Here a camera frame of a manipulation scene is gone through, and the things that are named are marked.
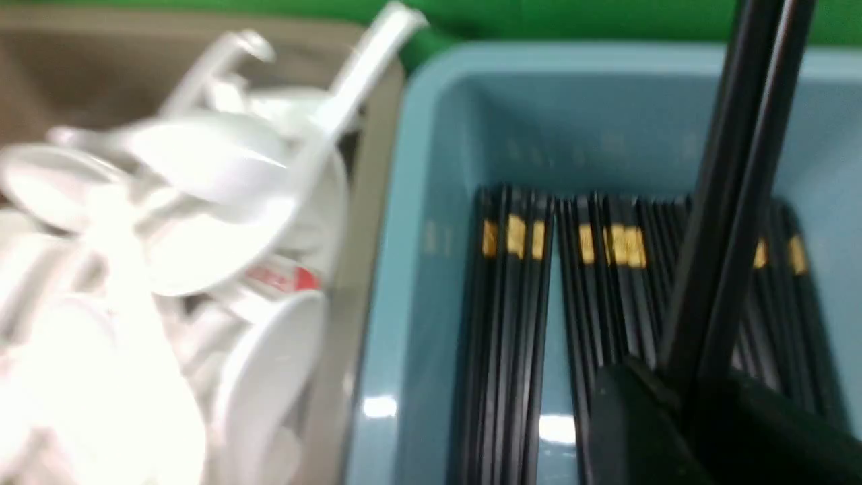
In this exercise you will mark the black chopstick pair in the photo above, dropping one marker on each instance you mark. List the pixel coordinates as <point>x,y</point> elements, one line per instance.
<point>745,139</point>

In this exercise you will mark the green cloth backdrop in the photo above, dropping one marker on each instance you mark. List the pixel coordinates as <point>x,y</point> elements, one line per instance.
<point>454,22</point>

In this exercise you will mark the blue plastic chopstick bin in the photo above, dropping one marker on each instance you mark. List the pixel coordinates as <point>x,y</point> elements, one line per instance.
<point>629,117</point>

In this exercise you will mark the white plastic soup spoons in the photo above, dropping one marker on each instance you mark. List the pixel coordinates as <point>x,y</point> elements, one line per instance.
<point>167,281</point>

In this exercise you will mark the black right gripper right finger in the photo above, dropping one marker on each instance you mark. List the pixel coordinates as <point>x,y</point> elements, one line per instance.
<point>745,433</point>

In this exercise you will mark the brown plastic spoon bin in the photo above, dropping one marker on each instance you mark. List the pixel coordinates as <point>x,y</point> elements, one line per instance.
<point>95,66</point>

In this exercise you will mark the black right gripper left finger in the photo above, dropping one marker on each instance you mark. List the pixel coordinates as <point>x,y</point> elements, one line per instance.
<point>634,437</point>

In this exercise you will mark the black chopsticks pile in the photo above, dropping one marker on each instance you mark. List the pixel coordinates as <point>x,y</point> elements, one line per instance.
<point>618,260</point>

